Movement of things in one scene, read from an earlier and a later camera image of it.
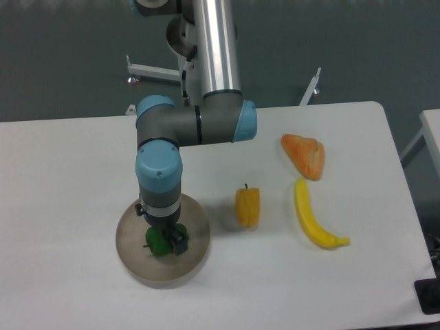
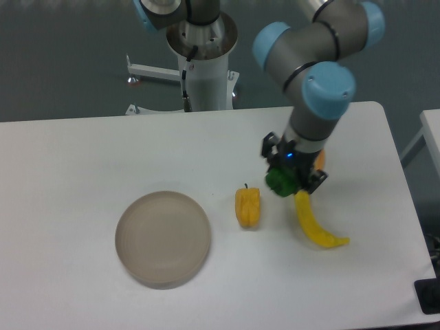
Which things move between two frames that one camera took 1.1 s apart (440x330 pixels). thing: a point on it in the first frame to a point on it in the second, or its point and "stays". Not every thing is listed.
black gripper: x=166 y=226 to x=291 y=157
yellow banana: x=312 y=227 stays
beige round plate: x=163 y=271 stays
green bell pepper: x=157 y=241 to x=282 y=181
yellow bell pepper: x=247 y=201 stays
